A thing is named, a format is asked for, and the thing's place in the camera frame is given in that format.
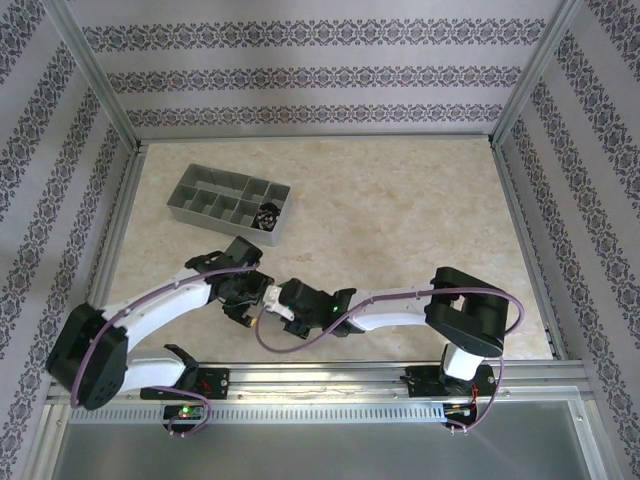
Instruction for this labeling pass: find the grey compartment organizer tray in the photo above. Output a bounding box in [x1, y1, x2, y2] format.
[167, 163, 292, 248]

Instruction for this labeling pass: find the black white striped sock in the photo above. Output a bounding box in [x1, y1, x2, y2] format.
[253, 201, 282, 232]

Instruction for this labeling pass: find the circuit board with green light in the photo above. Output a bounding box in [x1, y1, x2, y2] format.
[164, 405, 206, 421]

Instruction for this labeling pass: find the grey metal sheet panel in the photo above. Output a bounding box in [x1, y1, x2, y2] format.
[49, 399, 591, 480]

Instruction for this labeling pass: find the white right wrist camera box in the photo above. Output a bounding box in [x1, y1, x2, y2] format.
[263, 284, 297, 321]

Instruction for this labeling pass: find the aluminium mounting rail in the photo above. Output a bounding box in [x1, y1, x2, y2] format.
[47, 362, 594, 404]

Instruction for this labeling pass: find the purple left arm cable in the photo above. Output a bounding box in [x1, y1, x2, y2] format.
[72, 259, 266, 439]

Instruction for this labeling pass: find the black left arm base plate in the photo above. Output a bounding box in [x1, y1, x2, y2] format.
[140, 367, 230, 401]

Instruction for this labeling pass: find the slotted grey cable duct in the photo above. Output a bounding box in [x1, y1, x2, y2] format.
[67, 402, 447, 425]

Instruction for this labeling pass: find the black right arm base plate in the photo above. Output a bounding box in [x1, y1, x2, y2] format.
[407, 364, 498, 399]

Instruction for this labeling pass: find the aluminium frame side rail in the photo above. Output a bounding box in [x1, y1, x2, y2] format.
[492, 142, 571, 361]
[74, 142, 149, 366]

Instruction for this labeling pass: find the aluminium frame cross rail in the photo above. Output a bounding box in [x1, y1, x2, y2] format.
[135, 132, 496, 146]

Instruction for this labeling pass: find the small circuit board with wires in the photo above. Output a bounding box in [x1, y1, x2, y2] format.
[444, 399, 479, 417]

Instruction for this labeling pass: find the aluminium frame post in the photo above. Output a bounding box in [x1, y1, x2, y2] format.
[487, 0, 596, 151]
[47, 0, 147, 154]

